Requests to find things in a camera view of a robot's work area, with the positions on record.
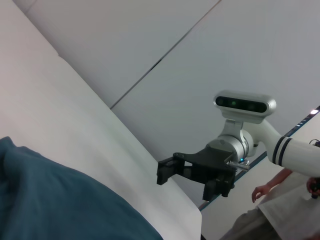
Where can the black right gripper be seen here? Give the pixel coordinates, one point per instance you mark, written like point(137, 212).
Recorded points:
point(210, 162)

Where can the teal t-shirt with cream lettering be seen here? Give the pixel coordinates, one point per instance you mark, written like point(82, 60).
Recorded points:
point(62, 200)

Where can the person's bare forearm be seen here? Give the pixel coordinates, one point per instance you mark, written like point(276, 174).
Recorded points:
point(280, 177)

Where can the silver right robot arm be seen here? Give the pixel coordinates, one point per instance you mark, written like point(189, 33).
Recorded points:
point(275, 147)

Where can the person's white shirt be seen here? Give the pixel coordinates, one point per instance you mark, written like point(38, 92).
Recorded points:
point(292, 207)

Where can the person's bare hand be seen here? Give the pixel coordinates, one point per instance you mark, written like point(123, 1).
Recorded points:
point(260, 192)

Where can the person's khaki trousers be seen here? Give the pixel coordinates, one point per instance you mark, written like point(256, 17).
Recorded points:
point(247, 227)

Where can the dark handheld device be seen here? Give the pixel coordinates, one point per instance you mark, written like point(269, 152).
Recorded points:
point(314, 187)

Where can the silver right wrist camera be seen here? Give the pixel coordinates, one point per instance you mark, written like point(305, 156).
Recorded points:
point(245, 105)

